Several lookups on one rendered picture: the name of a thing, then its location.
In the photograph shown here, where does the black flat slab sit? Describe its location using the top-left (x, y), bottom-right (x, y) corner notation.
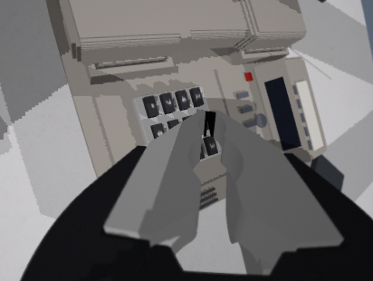
top-left (311, 154), bottom-right (344, 191)

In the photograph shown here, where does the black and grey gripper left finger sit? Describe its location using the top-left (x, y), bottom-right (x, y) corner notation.
top-left (20, 110), bottom-right (208, 281)

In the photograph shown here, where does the beige telephone handset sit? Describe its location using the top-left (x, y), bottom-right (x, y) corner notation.
top-left (56, 0), bottom-right (307, 70)

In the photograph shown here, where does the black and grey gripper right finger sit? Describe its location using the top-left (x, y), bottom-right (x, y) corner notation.
top-left (207, 110), bottom-right (373, 281)

